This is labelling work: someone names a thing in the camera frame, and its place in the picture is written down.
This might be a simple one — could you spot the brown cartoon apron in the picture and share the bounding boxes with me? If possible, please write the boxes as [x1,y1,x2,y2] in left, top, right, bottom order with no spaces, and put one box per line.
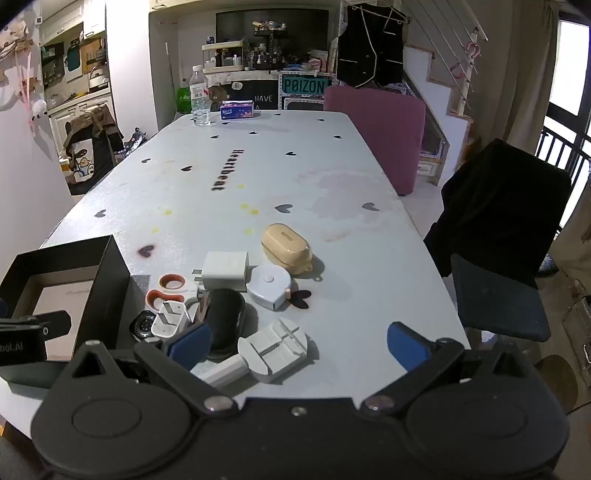
[58,104,125,197]

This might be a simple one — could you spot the black tiered stand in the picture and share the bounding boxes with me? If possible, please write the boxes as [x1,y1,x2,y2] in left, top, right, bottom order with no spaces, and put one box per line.
[252,21,289,70]

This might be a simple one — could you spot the teal sign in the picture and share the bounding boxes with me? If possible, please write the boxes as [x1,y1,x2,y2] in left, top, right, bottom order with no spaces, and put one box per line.
[278,74,332,99]

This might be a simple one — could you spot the black vest with white trim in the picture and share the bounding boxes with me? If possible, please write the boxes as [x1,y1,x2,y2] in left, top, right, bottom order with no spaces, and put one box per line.
[336,4,407,88]

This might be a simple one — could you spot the orange and white scissors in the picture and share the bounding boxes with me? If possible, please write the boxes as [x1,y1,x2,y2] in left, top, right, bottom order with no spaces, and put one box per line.
[145,272,201,312]

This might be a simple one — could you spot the white shelf rack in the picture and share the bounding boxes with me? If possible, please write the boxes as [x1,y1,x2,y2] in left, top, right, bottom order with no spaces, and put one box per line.
[202,41,250,72]

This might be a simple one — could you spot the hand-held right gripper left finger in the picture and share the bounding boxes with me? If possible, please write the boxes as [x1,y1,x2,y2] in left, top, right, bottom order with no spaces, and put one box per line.
[53,322,240,416]

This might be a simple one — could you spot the smartwatch without strap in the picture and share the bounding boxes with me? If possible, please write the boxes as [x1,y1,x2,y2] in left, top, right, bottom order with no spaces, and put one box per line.
[129,310,162,344]

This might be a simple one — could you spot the beige earbud case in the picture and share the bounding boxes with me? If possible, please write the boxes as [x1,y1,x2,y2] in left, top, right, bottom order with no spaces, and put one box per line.
[261,224,324,282]

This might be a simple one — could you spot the pink chair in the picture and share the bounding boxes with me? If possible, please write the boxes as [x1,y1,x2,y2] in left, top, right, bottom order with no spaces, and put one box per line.
[323,86,426,197]

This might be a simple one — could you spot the white rectangular stick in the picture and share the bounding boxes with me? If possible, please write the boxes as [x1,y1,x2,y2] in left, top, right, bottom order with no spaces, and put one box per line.
[191,354,250,387]

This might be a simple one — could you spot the clothes drying rack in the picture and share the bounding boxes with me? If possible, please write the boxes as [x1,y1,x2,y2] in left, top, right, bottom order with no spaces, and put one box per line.
[344,0,490,116]

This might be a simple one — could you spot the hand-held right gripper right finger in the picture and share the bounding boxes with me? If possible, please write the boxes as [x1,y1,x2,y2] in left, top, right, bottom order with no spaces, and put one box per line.
[361,322,543,415]

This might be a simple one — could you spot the black oval case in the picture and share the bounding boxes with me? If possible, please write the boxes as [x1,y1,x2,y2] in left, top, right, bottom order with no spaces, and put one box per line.
[196,288,246,361]

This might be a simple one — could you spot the white tape measure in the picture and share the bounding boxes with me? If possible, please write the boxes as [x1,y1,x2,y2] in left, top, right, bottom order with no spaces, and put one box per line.
[246,265,296,311]

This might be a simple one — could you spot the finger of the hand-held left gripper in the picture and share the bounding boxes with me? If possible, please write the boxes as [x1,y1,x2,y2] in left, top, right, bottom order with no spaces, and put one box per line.
[0,311,72,340]

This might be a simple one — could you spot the black box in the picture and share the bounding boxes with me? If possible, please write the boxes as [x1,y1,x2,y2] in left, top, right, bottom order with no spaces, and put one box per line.
[0,235,152,388]

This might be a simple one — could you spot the small white charger plug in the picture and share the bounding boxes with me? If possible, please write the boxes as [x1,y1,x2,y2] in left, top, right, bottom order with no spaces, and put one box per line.
[151,299,192,340]

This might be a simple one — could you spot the clear water bottle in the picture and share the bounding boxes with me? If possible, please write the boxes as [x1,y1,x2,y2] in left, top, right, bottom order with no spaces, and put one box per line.
[190,65,212,126]

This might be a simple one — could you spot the dark office chair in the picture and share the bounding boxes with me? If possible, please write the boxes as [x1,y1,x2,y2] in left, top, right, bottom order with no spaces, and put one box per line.
[450,254,552,342]

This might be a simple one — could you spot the wooden stool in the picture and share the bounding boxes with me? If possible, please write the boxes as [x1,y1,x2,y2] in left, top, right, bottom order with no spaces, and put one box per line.
[536,354,579,411]

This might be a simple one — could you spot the large white charger plug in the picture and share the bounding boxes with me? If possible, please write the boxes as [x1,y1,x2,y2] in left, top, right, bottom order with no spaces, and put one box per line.
[191,251,250,292]

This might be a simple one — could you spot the white slotted watch tool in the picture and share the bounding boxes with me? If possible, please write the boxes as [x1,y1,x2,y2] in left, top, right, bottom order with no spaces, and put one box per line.
[238,318,319,384]

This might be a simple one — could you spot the purple tissue pack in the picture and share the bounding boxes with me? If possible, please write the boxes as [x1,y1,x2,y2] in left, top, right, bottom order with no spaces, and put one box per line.
[221,100,256,121]

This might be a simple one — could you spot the black cloth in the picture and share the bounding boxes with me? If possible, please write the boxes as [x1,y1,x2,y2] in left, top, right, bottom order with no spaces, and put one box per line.
[424,138,573,296]

